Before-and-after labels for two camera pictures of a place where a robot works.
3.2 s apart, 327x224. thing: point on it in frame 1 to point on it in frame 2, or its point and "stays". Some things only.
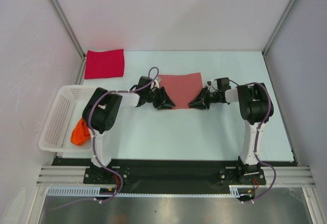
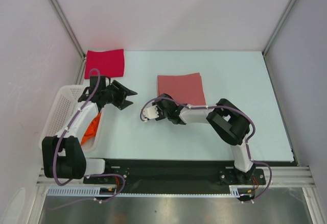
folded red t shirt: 104,64 stays
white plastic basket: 67,110 stays
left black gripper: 162,98 to 118,85
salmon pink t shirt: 182,89 stays
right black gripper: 201,101 to 161,116
